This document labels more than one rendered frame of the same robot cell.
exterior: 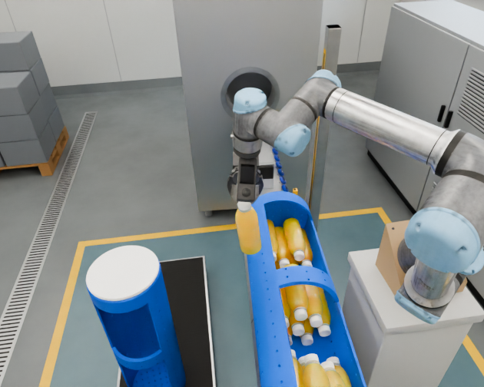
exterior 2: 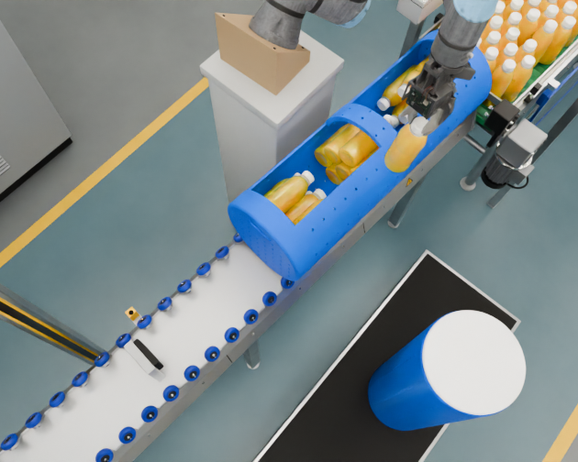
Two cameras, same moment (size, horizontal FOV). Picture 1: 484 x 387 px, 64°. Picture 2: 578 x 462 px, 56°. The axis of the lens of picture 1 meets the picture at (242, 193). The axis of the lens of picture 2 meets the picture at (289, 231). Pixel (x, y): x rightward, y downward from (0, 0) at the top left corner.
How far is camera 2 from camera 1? 1.65 m
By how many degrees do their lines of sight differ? 70
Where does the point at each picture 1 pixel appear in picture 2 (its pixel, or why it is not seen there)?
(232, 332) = (271, 393)
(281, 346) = not seen: hidden behind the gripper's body
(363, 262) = (282, 106)
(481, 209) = not seen: outside the picture
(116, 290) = (498, 335)
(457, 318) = not seen: hidden behind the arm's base
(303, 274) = (369, 117)
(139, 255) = (441, 366)
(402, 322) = (327, 53)
